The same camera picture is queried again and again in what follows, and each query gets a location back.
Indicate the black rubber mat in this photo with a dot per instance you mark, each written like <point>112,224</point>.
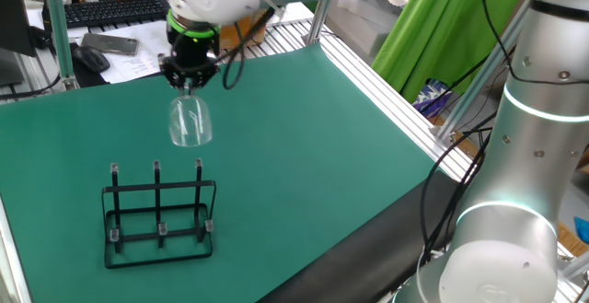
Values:
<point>368,257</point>

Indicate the aluminium frame post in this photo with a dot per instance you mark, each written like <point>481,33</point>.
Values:
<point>478,82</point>
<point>317,22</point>
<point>57,26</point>

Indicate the black computer monitor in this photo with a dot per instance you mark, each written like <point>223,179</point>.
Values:
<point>14,17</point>

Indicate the black computer keyboard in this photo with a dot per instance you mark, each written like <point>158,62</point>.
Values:
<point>110,10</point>

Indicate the black computer mouse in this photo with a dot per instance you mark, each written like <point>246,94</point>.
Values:
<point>92,59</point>

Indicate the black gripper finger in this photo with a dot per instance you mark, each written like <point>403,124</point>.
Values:
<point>174,73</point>
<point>204,77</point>

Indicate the clear wine glass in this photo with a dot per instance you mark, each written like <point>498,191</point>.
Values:
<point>191,123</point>

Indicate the green table mat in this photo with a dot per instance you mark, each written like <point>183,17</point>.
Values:
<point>299,155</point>

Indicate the blue plastic object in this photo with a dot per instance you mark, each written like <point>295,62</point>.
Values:
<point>583,230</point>

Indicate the white foam box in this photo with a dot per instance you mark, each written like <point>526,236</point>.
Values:
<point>359,26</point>

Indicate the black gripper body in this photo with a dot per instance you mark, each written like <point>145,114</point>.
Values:
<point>195,52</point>

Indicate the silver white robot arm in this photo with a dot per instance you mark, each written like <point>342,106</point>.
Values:
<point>529,155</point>

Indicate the white printed paper sheet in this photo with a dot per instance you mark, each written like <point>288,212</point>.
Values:
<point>138,66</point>

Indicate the bright green cloth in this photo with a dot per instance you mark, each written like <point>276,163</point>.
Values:
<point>437,40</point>

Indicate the blue white patterned bag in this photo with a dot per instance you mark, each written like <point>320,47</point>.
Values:
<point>430,96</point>

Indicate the grey smartphone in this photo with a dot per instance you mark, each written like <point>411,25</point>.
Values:
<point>110,43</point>

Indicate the taped cardboard box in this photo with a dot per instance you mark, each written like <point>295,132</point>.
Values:
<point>253,33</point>

